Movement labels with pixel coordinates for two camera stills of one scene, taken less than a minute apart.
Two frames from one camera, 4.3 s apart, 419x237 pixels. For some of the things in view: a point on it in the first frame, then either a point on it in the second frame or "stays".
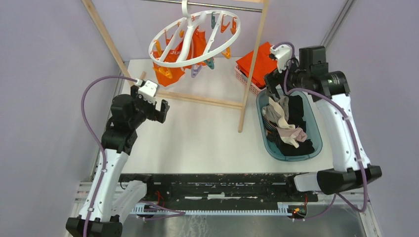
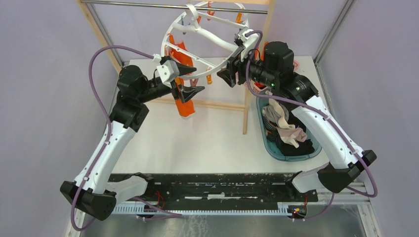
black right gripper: (272, 79) -> (229, 74)
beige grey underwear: (277, 112) stays
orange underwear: (198, 49) -> (180, 51)
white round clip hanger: (185, 20) -> (174, 22)
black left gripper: (163, 108) -> (186, 92)
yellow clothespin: (227, 55) -> (209, 80)
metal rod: (208, 5) -> (242, 11)
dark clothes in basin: (295, 117) stays
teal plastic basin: (312, 128) stays
